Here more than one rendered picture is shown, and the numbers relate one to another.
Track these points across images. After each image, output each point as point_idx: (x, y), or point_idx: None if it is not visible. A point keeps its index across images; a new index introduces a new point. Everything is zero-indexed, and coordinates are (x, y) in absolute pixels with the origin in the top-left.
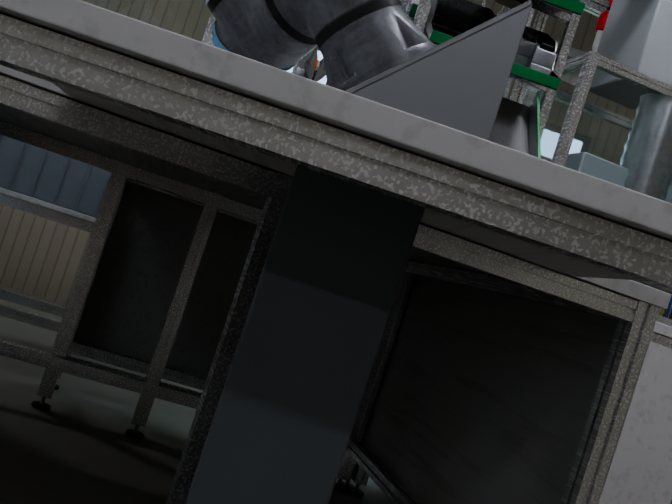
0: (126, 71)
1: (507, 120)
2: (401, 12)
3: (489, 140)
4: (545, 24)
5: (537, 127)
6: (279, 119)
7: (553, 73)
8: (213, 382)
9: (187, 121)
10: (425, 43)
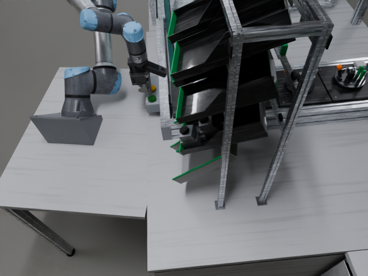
0: None
1: (217, 154)
2: (66, 99)
3: (199, 154)
4: (292, 111)
5: (197, 166)
6: None
7: (198, 146)
8: None
9: None
10: (62, 110)
